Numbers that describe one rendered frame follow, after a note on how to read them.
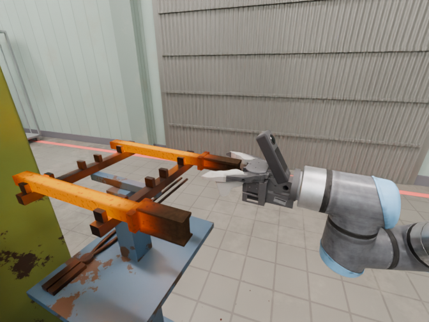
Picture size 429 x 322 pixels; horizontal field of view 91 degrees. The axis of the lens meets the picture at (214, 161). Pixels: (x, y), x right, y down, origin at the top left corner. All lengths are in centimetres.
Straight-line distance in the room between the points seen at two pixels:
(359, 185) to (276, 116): 229
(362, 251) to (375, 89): 237
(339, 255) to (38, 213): 83
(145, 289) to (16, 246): 43
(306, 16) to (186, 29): 131
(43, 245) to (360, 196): 89
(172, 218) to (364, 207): 33
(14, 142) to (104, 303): 48
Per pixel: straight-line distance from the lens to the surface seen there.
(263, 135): 45
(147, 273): 63
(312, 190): 45
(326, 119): 274
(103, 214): 38
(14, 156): 79
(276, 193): 50
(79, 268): 69
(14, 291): 95
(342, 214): 48
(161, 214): 32
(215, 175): 45
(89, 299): 63
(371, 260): 56
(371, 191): 47
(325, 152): 285
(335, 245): 53
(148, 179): 46
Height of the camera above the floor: 120
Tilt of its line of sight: 24 degrees down
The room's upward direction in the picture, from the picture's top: straight up
